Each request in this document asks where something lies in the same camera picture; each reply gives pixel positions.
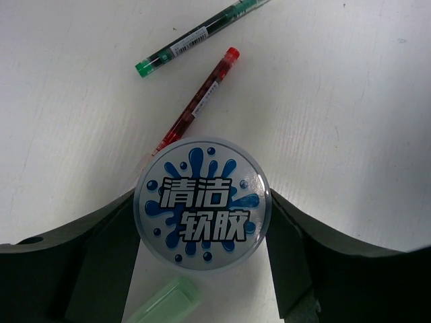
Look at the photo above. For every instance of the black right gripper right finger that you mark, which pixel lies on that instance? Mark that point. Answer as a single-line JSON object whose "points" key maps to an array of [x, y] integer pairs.
{"points": [[322, 275]]}

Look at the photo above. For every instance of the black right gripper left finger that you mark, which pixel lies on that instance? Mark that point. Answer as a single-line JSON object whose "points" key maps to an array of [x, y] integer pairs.
{"points": [[79, 272]]}

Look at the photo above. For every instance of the green highlighter marker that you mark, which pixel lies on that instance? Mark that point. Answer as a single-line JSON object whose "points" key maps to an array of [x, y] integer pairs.
{"points": [[173, 303]]}

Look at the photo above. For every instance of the cleaning gel jar blue label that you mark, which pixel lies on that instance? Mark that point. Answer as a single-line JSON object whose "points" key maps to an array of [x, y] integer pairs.
{"points": [[202, 205]]}

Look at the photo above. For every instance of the green gel pen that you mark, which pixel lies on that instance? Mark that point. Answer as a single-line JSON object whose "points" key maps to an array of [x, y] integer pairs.
{"points": [[197, 35]]}

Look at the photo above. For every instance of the red gel pen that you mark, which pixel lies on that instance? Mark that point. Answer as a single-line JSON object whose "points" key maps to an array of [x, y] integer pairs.
{"points": [[196, 104]]}

